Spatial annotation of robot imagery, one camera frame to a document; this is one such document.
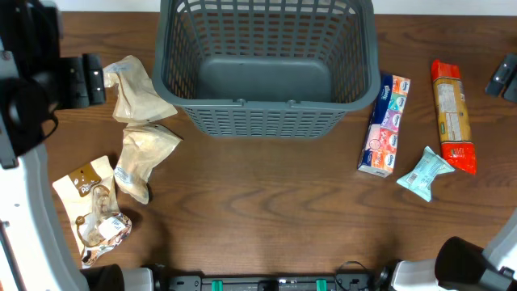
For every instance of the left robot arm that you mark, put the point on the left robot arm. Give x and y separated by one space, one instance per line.
36 81

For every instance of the light blue snack packet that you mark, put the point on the light blue snack packet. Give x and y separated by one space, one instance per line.
419 180

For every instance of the brown white snack pouch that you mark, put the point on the brown white snack pouch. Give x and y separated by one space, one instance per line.
89 197

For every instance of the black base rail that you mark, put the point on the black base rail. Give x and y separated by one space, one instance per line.
351 276

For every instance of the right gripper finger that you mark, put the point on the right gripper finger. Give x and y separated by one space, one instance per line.
502 75
510 94

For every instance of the Kleenex tissue multipack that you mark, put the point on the Kleenex tissue multipack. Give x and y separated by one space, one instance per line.
379 152

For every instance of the grey plastic basket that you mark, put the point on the grey plastic basket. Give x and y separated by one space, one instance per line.
267 68

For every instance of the orange spaghetti packet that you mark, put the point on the orange spaghetti packet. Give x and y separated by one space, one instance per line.
455 135

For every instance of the lower beige paper bag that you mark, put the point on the lower beige paper bag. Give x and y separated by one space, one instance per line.
144 147

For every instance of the upper beige paper bag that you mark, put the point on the upper beige paper bag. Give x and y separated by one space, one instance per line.
137 101

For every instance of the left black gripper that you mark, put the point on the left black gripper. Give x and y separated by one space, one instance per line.
74 91

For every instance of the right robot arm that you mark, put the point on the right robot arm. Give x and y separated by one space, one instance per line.
459 265

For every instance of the beige paper bag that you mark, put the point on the beige paper bag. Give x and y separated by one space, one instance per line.
144 147
137 101

